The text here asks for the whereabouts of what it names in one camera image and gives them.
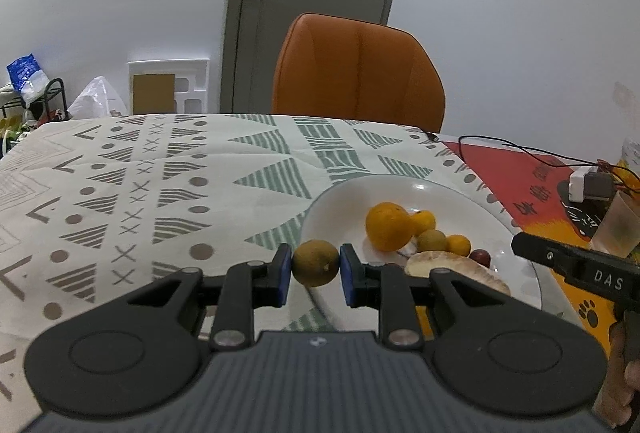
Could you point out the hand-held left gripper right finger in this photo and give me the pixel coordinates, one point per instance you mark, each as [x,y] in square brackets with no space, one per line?
[347,278]

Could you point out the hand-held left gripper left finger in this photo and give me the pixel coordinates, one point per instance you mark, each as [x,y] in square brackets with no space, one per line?
[283,275]

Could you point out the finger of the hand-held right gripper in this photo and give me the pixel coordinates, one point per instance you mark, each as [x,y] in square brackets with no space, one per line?
[542,253]

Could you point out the large brown round fruit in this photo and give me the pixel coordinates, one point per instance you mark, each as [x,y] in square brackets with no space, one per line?
[316,263]

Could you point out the red jujube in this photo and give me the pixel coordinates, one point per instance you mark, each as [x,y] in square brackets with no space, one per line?
[480,256]

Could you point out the white plate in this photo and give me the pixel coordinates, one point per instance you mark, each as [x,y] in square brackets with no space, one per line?
[345,208]

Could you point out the yellow lemon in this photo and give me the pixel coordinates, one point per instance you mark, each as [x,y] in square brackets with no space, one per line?
[424,221]

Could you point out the person's right hand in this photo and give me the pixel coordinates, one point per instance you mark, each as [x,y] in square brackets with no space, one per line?
[625,373]

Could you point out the frosted glass cup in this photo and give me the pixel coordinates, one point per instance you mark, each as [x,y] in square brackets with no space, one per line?
[617,225]

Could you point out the large orange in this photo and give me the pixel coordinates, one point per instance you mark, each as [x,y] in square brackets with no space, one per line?
[389,227]

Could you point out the white grey charger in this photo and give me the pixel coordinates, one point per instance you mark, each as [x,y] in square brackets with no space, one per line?
[580,185]

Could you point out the small yellow kumquat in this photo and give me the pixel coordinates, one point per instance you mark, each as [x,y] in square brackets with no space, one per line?
[458,245]

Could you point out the red orange printed cloth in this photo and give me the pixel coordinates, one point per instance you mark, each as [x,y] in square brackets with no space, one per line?
[510,173]

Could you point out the small brown round fruit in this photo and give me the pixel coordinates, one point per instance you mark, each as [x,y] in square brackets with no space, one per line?
[431,241]

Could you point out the beige shell-like bread piece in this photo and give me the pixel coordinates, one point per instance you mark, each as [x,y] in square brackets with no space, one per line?
[450,265]

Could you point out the yellow snack packet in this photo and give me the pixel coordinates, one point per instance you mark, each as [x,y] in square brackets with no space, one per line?
[631,163]

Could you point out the patterned white tablecloth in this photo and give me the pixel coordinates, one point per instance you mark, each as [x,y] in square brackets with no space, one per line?
[150,173]

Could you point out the orange chair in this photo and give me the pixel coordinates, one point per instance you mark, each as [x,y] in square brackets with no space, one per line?
[360,73]

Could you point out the white foam packaging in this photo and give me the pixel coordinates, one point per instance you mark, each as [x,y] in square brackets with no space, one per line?
[192,73]

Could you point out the brown cardboard sheet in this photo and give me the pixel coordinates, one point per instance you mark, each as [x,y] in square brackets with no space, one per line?
[152,93]

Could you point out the white plastic bag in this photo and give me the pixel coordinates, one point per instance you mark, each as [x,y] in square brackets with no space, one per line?
[97,98]

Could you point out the grey door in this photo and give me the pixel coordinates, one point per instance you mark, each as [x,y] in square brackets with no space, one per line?
[320,13]

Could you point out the black metal rack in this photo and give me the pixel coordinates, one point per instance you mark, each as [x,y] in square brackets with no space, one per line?
[60,95]

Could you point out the blue white bag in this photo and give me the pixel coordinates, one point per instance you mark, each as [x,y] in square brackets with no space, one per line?
[25,75]

